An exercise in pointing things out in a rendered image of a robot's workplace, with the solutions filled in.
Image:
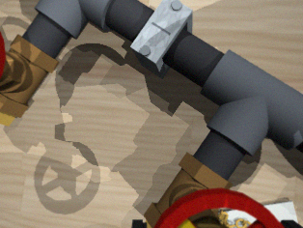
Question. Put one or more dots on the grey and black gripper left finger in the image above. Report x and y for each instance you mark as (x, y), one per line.
(138, 223)

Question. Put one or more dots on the white tag with black number 4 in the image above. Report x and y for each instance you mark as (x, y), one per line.
(239, 219)

